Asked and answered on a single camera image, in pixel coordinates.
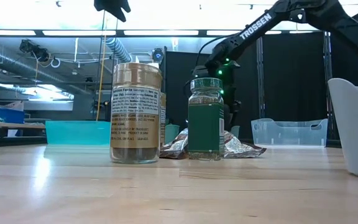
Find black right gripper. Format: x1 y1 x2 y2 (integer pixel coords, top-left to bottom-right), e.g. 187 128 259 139
223 73 242 131

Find green lid spice jar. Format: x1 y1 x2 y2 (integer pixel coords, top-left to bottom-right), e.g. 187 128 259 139
187 77 225 161

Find gold label spice jar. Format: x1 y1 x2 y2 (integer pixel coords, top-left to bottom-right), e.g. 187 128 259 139
109 62 163 165
159 91 167 147

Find white plastic bin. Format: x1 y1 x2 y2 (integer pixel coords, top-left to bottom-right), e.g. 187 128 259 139
327 77 358 181

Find black partition pole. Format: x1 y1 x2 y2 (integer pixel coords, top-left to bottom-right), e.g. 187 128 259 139
256 35 265 119
322 30 334 141

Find green plastic bin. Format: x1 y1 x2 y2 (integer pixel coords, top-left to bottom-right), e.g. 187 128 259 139
165 124 181 146

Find clear plastic bin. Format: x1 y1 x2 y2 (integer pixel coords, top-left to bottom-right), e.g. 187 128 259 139
250 118 329 147

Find round black blue device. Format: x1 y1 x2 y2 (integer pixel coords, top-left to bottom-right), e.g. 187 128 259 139
151 47 165 65

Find black ceiling device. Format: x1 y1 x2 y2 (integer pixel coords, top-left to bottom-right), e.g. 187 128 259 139
19 39 52 63

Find teal translucent bin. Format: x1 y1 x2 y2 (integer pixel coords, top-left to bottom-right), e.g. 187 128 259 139
45 120 111 146

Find blue storage bin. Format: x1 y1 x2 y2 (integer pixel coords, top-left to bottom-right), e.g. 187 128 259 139
0 108 26 124

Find wooden background table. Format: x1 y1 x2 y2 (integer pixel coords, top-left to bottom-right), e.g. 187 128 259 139
0 119 47 147

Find ribbed flexible hose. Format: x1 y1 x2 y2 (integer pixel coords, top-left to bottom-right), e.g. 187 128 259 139
104 37 133 64

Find yellow hanging cable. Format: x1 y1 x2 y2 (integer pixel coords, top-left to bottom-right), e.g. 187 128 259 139
96 9 109 122

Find white cable loop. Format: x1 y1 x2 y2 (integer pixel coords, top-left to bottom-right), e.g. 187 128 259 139
39 55 62 69

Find grey ceiling duct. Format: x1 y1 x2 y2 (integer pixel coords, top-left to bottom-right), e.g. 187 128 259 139
0 39 91 98

